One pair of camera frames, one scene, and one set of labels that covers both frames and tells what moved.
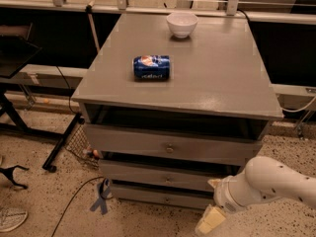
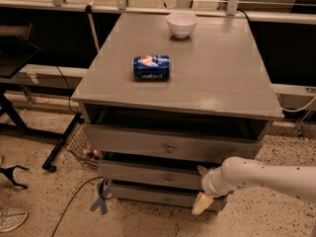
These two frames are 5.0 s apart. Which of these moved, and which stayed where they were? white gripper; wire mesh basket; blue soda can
Moved: white gripper
Stayed: blue soda can; wire mesh basket
